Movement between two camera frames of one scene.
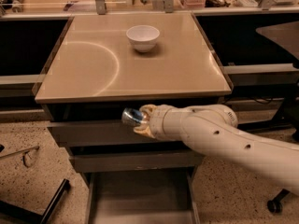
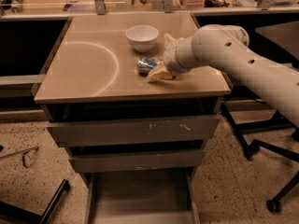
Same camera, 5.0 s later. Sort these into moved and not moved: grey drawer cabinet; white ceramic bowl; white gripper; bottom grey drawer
Moved: white gripper
Not moved: grey drawer cabinet; white ceramic bowl; bottom grey drawer
